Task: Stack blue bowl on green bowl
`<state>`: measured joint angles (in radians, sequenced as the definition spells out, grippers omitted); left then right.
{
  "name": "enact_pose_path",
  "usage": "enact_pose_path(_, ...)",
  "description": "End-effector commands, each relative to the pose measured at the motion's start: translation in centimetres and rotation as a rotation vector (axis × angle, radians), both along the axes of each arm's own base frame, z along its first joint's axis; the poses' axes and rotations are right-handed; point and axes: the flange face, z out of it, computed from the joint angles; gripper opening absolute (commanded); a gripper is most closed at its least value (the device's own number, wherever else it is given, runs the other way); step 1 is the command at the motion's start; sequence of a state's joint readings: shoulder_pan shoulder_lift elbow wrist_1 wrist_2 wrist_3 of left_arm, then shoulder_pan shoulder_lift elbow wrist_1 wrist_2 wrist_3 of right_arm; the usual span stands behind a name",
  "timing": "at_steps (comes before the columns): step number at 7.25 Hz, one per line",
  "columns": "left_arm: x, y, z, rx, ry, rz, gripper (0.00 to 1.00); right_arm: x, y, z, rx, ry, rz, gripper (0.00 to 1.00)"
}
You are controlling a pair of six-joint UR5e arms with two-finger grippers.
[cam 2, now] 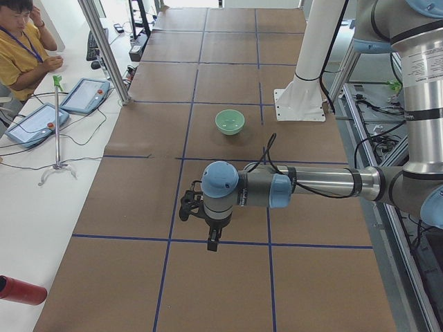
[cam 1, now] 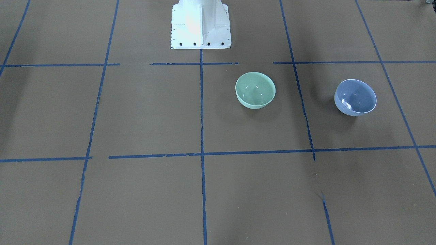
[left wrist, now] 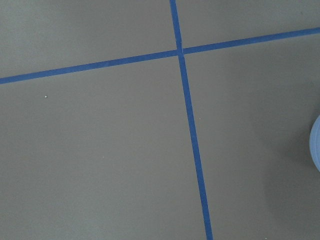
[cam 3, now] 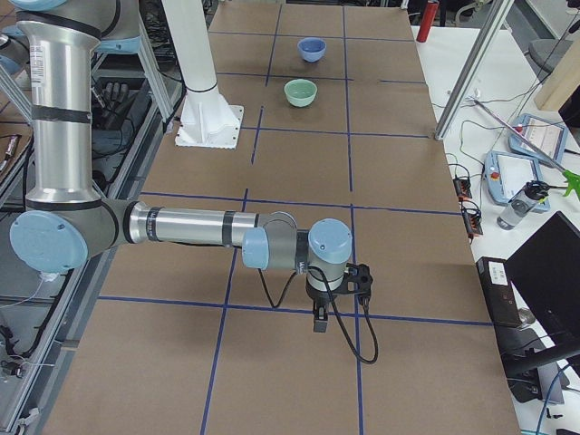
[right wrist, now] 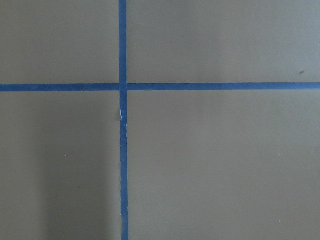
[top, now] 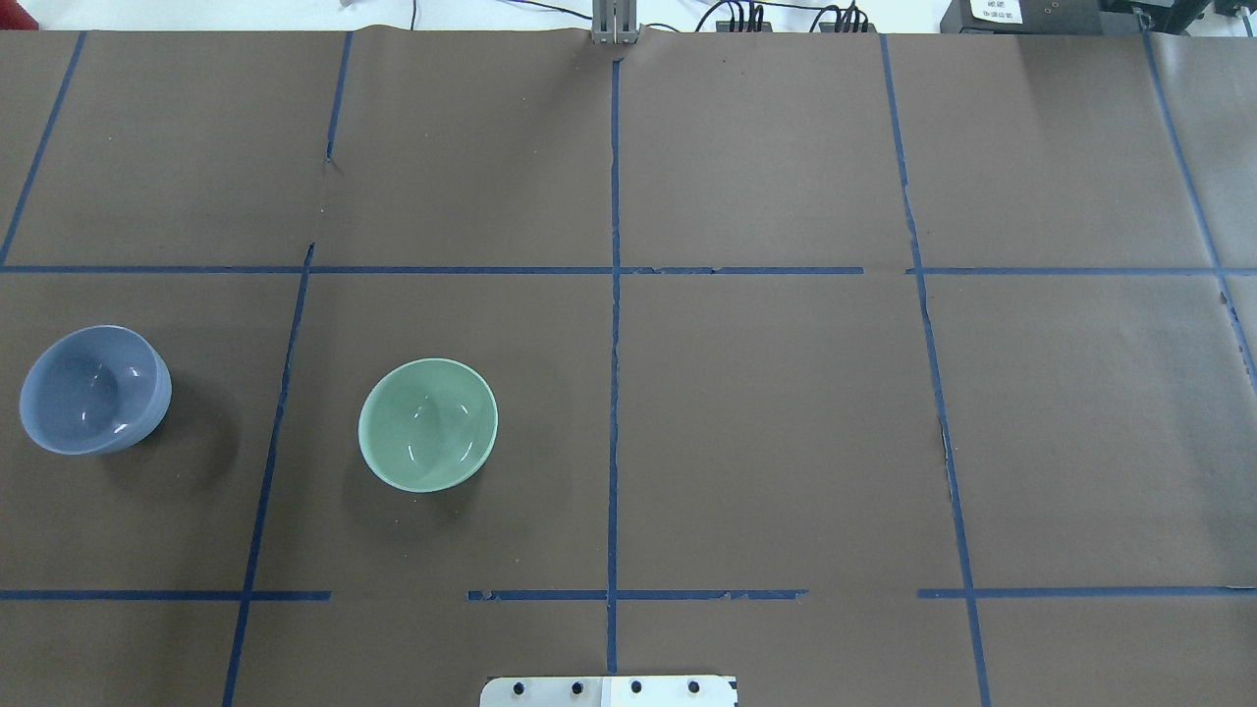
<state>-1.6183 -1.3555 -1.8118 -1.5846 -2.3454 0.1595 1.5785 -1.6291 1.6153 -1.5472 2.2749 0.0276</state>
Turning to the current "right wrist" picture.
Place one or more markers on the vertical blue tape strip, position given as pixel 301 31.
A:
pixel 123 106

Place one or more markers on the horizontal blue tape strip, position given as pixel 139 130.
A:
pixel 90 87

